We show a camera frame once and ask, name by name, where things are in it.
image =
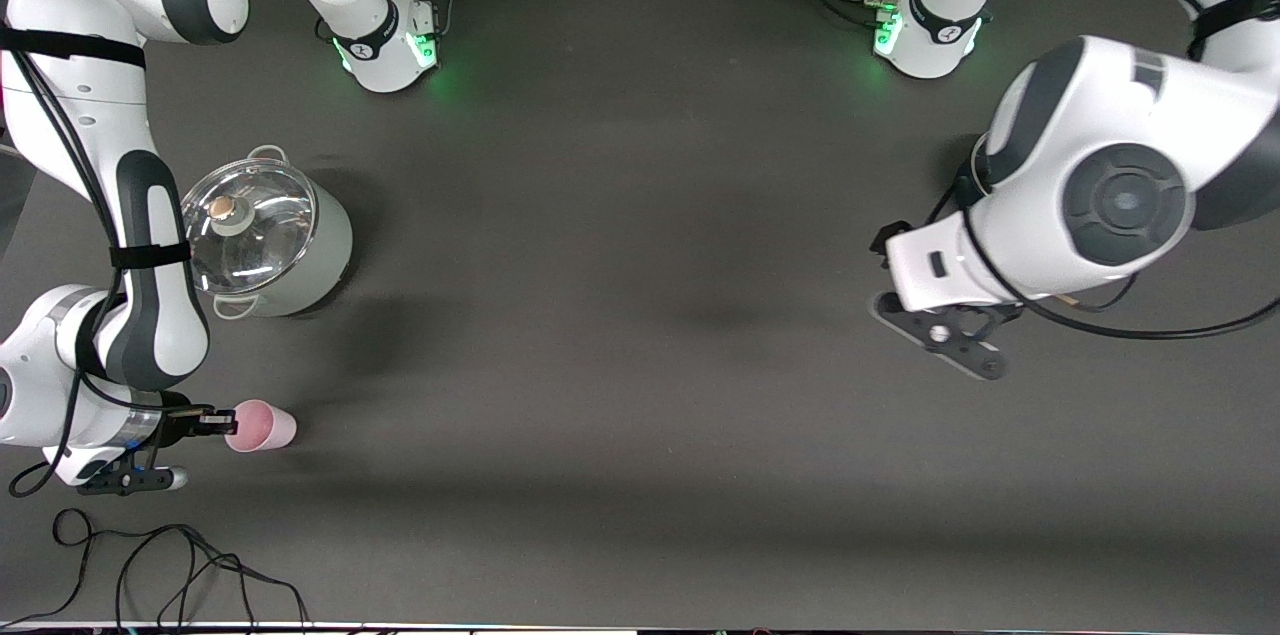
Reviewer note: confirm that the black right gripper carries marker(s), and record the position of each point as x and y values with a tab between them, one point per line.
180	422

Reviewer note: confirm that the pale grey stock pot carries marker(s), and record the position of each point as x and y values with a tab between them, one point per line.
322	255

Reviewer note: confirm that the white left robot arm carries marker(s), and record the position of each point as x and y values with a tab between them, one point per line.
1100	115

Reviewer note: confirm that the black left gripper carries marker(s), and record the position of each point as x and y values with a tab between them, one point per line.
885	234

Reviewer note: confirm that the glass lid with copper knob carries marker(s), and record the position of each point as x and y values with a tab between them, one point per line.
265	245

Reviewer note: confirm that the dark blue saucepan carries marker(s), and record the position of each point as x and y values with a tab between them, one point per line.
965	187

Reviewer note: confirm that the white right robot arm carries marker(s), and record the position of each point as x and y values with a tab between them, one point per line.
80	115

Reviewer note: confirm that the pink plastic cup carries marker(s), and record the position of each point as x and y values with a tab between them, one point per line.
265	427

